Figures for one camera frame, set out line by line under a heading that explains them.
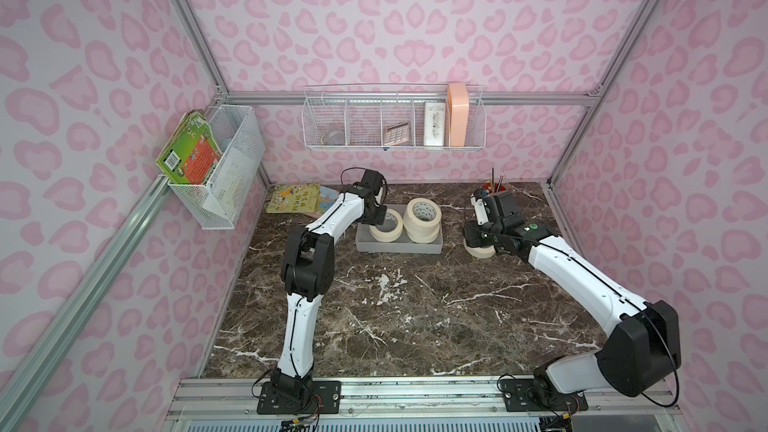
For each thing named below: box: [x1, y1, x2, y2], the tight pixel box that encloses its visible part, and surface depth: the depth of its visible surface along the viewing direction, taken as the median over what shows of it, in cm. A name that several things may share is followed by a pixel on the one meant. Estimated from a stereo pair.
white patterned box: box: [423, 102, 446, 146], surface depth 94 cm
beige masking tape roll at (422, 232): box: [404, 220, 440, 244], surface depth 100 cm
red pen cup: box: [482, 183, 507, 193], surface depth 106 cm
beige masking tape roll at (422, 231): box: [403, 212, 442, 243], surface depth 97 cm
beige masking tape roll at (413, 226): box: [403, 197, 442, 235], surface depth 98 cm
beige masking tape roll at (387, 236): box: [369, 208, 403, 242], surface depth 101 cm
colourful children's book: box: [266, 183, 339, 215], surface depth 119 cm
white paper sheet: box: [203, 147, 254, 220], surface depth 86 cm
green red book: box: [156, 110, 223, 185], surface depth 73 cm
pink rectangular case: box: [447, 83, 469, 147], surface depth 85 cm
